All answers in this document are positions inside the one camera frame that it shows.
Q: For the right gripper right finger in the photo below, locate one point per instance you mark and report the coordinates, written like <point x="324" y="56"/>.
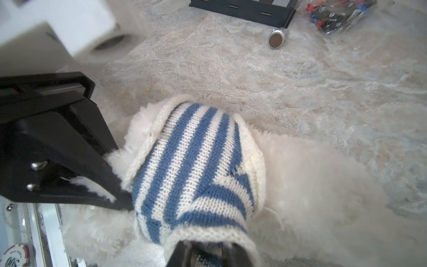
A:
<point x="234" y="255"/>

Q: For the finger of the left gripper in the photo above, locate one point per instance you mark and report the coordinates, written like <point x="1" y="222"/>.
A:
<point x="23" y="96"/>
<point x="53" y="151"/>

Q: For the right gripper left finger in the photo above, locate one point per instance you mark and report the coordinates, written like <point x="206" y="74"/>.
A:
<point x="183" y="254"/>

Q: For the blue white striped shirt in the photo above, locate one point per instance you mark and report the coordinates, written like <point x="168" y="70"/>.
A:
<point x="194" y="173"/>

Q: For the white teddy bear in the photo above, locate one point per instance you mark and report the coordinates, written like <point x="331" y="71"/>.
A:
<point x="318" y="204"/>

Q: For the round white knob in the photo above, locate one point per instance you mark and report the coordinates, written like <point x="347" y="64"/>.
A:
<point x="17" y="255"/>

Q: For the small metal cylinder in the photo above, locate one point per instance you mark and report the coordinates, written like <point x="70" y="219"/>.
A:
<point x="277" y="38"/>

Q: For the black white chessboard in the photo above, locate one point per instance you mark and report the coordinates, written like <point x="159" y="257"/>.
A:
<point x="272" y="13"/>

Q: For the bag of colourful small pieces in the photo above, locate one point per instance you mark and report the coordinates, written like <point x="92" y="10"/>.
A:
<point x="333" y="16"/>

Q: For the aluminium front rail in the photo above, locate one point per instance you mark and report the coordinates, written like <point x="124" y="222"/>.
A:
<point x="39" y="227"/>

